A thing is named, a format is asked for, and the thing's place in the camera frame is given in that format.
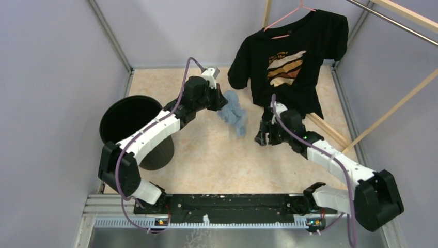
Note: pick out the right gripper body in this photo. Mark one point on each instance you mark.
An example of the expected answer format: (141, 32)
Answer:
(277, 134)

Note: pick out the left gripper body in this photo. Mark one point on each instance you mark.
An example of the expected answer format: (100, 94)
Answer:
(210, 99)

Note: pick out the blue plastic trash bag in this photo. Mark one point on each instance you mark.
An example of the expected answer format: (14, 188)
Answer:
(233, 114)

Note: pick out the black trash bin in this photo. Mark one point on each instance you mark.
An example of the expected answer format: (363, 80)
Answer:
(127, 116)

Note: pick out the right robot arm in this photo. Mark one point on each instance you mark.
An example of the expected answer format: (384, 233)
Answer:
(371, 198)

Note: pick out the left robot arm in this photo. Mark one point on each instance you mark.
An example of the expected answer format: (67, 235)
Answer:
(120, 161)

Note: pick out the black printed t-shirt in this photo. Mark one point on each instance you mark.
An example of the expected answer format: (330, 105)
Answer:
(286, 61)

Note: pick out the pink clothes hanger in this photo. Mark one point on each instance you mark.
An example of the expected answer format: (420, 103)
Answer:
(299, 7)

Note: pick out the metal rack rod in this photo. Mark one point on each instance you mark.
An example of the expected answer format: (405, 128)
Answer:
(393, 22)

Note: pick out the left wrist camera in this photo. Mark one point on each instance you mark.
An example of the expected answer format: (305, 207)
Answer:
(210, 75)

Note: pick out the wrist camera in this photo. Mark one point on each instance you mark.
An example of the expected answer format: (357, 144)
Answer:
(277, 109)
(210, 75)

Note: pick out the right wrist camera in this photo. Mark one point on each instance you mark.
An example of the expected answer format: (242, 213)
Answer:
(277, 109)

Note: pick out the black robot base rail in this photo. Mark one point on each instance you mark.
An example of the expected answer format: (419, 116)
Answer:
(231, 208)

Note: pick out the wooden rack frame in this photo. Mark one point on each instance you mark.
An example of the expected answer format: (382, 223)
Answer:
(400, 11)

